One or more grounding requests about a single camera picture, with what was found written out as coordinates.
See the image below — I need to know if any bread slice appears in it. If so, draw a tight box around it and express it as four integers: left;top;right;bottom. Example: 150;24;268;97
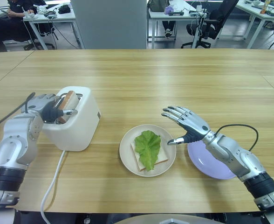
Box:
57;90;80;124
130;139;169;172

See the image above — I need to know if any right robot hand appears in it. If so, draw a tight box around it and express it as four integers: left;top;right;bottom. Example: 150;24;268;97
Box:
161;105;216;146

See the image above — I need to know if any white cord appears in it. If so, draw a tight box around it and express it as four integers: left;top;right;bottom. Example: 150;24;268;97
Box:
40;150;67;224

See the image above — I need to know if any grey backpack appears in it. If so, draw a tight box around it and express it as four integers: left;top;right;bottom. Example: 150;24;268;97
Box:
148;0;171;13

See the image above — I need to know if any cream toaster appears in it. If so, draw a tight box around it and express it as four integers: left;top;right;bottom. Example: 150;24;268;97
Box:
42;86;102;152

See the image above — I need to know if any person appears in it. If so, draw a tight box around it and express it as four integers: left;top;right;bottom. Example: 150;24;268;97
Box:
0;0;48;52
162;20;176;39

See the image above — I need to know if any black office chair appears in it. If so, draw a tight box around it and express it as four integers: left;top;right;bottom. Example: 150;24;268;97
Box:
180;0;240;49

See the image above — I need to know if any black cable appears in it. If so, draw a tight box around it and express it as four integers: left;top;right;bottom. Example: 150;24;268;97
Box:
0;92;36;161
215;124;259;152

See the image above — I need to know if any purple round plate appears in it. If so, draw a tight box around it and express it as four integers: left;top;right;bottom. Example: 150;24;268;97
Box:
187;139;237;181

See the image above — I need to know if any robot body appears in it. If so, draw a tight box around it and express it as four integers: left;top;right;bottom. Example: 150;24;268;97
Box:
113;214;224;224

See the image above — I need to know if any green lettuce leaf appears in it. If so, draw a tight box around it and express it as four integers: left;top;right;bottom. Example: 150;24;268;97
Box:
134;130;162;172

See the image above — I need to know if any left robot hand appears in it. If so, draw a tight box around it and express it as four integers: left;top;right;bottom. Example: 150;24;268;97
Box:
22;93;78;124

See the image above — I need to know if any cream round plate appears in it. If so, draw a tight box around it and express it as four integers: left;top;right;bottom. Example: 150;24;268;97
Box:
119;125;177;177

